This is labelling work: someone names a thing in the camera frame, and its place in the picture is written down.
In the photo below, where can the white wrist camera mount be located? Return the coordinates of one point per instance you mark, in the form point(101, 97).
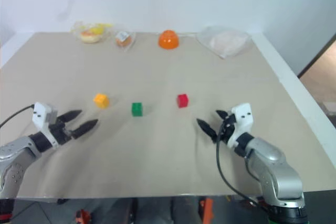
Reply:
point(40, 115)
point(242, 119)

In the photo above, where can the clear bag with white contents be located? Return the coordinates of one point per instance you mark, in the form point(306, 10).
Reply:
point(227, 41)

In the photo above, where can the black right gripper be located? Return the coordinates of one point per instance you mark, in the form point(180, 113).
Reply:
point(228, 129)

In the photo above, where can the orange clamp under table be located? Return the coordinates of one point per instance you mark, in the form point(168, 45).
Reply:
point(82, 216)
point(207, 209)

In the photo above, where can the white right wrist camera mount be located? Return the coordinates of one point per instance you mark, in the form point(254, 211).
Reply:
point(242, 119)

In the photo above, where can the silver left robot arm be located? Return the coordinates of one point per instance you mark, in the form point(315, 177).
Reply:
point(15, 155)

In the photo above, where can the orange plastic bowl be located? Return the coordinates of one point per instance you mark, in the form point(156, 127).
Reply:
point(168, 40)

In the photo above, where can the bagged bread with yellow wrapper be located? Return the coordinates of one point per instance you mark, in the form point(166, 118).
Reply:
point(90, 33)

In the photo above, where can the red cube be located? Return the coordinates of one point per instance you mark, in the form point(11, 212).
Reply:
point(183, 100)

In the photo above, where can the yellow cube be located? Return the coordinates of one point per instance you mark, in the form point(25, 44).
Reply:
point(101, 100)

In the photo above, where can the green cube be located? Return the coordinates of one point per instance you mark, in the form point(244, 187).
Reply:
point(137, 109)

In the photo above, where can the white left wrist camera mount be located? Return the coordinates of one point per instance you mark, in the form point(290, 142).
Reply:
point(40, 115)

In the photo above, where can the small bagged bun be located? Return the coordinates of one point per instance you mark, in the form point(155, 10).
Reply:
point(124, 40)

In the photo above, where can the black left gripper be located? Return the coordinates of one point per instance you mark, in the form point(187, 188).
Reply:
point(61, 132)

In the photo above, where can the beige table cloth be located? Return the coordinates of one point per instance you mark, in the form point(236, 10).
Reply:
point(157, 77)

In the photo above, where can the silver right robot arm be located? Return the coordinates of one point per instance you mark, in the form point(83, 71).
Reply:
point(273, 166)

